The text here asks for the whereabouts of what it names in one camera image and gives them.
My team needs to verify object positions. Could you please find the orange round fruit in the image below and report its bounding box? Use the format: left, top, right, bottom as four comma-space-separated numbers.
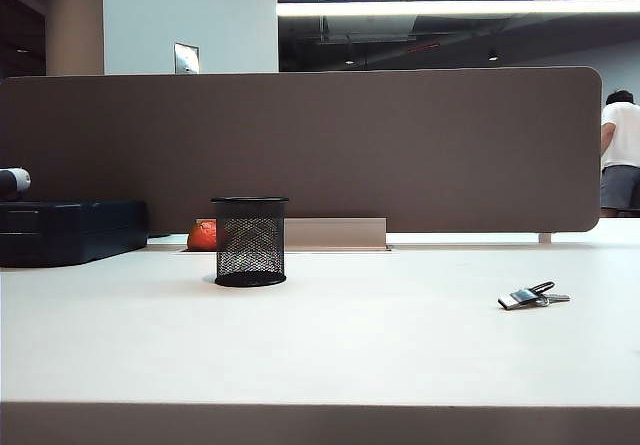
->
187, 218, 222, 252

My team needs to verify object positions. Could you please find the bunch of silver keys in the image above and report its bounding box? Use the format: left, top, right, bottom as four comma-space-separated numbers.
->
497, 280, 572, 311

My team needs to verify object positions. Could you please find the brown desk partition panel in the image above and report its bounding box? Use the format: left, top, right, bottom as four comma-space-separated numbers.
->
0, 66, 603, 239

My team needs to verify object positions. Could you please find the beige metal cable flap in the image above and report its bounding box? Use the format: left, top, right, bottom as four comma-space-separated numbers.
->
283, 217, 389, 250

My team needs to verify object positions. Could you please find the person in white shirt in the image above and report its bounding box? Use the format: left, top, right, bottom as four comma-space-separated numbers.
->
599, 89, 640, 218

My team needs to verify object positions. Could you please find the long ceiling light strip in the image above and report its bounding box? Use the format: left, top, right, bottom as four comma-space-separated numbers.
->
276, 0, 640, 18

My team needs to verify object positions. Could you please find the brown round pillar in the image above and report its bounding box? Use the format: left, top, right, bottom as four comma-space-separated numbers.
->
44, 0, 105, 77

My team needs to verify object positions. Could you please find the black mesh basket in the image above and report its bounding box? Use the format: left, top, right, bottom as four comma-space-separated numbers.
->
210, 195, 291, 288

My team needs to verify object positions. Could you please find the white and black cylinder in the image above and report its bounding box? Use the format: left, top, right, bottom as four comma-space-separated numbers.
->
0, 166, 32, 201

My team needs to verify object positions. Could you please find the small framed wall sign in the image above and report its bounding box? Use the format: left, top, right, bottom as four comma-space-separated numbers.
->
173, 42, 201, 74

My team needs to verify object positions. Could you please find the black plastic case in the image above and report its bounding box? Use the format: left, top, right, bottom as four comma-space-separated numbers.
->
0, 199, 149, 269

